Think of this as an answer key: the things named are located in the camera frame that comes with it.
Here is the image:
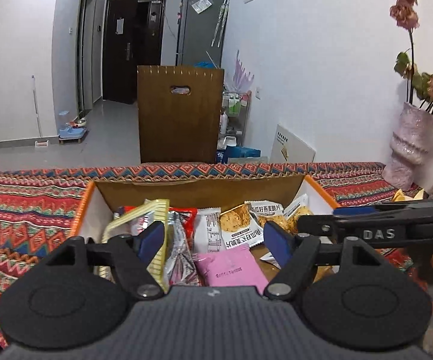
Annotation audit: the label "dark entrance door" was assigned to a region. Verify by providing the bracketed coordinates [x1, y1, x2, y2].
[102, 0, 166, 104]

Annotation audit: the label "silver yellow striped snack bag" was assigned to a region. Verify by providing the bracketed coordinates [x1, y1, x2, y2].
[95, 199, 169, 300]

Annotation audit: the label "orange crisps snack packet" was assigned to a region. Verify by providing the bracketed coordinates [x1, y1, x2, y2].
[283, 193, 313, 234]

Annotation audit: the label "brown cardboard carton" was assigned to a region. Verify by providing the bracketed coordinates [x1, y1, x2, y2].
[137, 66, 224, 164]

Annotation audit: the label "pink textured vase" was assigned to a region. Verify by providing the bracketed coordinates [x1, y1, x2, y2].
[382, 102, 433, 191]

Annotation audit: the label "dried pink roses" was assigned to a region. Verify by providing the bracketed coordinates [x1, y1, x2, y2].
[386, 0, 433, 117]

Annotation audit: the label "white biscuit snack packet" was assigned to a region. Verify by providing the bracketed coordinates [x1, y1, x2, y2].
[220, 204, 263, 250]

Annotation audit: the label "grey refrigerator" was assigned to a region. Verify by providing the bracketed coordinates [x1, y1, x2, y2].
[176, 0, 229, 68]

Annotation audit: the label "pink snack pack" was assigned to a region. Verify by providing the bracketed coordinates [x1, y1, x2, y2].
[193, 244, 269, 293]

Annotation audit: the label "red cardboard snack box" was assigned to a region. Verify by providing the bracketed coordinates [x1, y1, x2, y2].
[68, 173, 342, 282]

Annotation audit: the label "blue pet feeder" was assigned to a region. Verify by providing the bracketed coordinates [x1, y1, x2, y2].
[58, 111, 88, 144]

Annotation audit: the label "patterned red tablecloth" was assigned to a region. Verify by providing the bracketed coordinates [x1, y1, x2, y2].
[0, 163, 397, 347]

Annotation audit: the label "red foil snack bag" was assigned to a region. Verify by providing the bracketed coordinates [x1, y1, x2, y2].
[130, 206, 198, 250]

